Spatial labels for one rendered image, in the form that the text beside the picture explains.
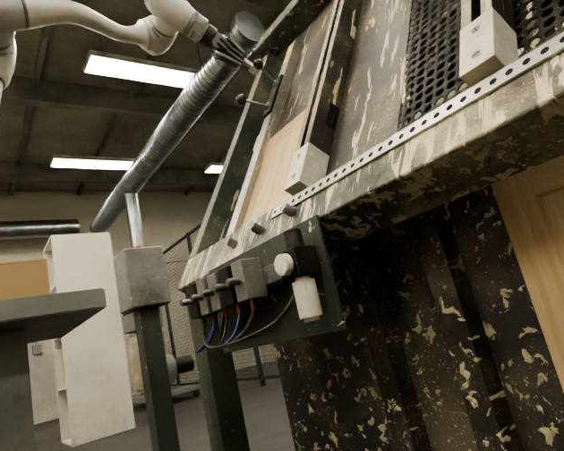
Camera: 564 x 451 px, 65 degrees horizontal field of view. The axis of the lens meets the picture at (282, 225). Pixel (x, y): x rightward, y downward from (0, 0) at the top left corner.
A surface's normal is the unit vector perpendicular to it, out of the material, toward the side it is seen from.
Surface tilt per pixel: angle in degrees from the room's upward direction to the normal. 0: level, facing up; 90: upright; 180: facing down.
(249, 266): 90
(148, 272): 90
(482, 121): 60
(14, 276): 90
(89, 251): 90
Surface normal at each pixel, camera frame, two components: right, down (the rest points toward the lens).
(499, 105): -0.79, -0.45
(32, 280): 0.55, -0.31
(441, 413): -0.79, 0.04
